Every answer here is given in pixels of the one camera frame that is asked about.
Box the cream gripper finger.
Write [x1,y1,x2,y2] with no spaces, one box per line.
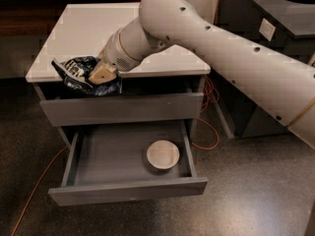
[89,64,117,85]

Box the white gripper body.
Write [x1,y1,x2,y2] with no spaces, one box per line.
[98,29,141,72]

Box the blue chip bag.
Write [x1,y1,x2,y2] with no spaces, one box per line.
[51,56,121,96]

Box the grey drawer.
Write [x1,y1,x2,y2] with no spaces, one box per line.
[48,120,208,206]
[40,92,203,127]

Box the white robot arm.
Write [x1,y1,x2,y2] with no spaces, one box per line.
[89,0,315,148]

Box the grey drawer cabinet white top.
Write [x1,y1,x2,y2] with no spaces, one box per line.
[25,2,212,143]

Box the grey top drawer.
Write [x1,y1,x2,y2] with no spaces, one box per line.
[40,92,203,127]

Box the white bowl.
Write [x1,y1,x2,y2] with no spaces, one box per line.
[147,140,180,170]

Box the white label on bin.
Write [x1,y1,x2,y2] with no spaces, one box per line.
[259,19,276,41]

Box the black trash bin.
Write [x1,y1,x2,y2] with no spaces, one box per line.
[210,0,315,145]

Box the orange cable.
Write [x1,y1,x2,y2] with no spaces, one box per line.
[9,0,229,236]

